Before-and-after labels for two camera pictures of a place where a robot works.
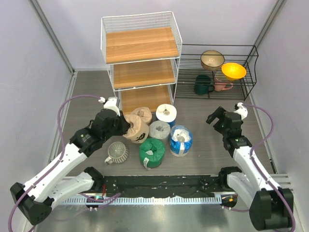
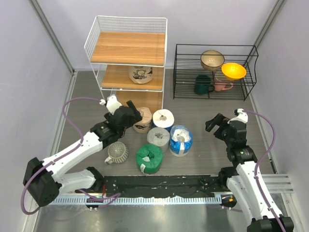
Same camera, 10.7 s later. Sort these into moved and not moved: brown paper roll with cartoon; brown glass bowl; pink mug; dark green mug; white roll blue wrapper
Moved: brown paper roll with cartoon; white roll blue wrapper
Not moved: brown glass bowl; pink mug; dark green mug
